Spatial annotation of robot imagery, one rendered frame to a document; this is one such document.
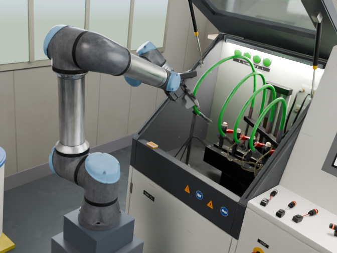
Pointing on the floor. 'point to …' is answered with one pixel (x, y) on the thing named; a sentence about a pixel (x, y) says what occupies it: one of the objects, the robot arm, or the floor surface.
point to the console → (302, 171)
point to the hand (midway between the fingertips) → (197, 104)
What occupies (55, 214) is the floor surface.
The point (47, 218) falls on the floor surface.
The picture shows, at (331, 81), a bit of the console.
